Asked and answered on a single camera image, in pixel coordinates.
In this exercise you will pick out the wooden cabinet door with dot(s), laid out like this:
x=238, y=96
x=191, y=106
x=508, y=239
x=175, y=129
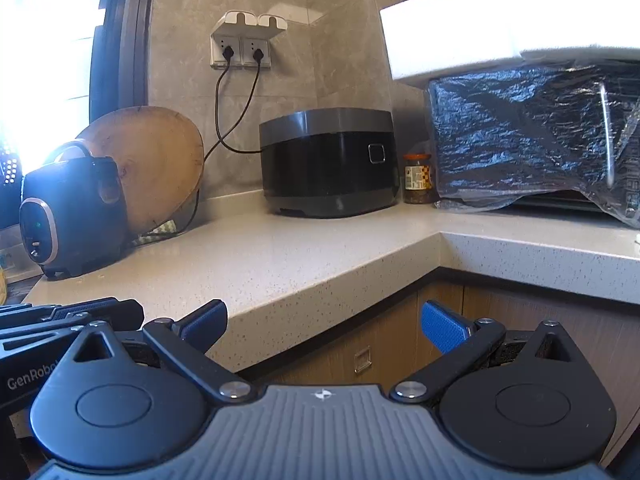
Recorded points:
x=384, y=343

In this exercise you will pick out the round wooden cutting board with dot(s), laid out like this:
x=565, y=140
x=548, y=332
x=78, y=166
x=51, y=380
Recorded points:
x=159, y=154

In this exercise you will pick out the white range hood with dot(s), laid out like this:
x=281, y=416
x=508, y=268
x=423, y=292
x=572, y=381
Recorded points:
x=428, y=39

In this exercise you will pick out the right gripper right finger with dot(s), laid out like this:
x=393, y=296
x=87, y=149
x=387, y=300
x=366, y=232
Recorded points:
x=465, y=345

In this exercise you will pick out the white wall socket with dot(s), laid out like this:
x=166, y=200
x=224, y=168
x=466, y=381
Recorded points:
x=244, y=32

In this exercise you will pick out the plastic covered oven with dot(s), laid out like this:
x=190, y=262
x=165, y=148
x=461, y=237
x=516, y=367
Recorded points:
x=501, y=135

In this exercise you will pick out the green checkered cloth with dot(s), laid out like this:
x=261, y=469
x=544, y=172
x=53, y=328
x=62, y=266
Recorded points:
x=166, y=230

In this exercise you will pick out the glass sauce jar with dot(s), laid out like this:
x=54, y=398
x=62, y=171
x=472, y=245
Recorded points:
x=419, y=186

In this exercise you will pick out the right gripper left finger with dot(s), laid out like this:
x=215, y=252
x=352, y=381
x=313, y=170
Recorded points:
x=182, y=346

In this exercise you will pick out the black rice cooker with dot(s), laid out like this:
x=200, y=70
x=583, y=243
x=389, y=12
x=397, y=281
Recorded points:
x=329, y=162

